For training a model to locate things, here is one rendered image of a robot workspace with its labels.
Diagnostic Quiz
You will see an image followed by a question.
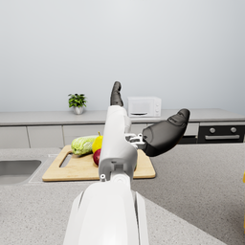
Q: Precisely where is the white microwave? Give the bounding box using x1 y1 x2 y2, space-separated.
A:
126 96 163 119

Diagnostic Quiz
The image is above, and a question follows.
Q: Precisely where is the potted green plant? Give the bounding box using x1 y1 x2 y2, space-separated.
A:
67 92 88 116

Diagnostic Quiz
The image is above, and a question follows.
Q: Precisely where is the wooden cutting board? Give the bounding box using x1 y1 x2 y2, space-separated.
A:
41 144 157 183

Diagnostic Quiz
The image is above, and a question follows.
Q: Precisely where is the grey kitchen cabinet run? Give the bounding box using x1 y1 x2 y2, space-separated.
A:
0 108 245 149

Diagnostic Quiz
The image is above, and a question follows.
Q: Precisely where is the green cabbage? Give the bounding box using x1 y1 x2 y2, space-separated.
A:
70 135 100 157

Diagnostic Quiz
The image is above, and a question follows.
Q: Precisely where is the red apple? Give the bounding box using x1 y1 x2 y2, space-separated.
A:
92 147 102 167

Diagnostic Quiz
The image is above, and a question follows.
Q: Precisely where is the yellow pear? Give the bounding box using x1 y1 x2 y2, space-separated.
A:
91 131 104 154

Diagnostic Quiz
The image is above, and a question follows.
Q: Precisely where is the black built-in oven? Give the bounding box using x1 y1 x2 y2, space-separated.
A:
196 123 245 145

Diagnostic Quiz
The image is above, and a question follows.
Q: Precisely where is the steel sink basin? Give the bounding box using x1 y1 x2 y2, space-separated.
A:
0 159 43 186

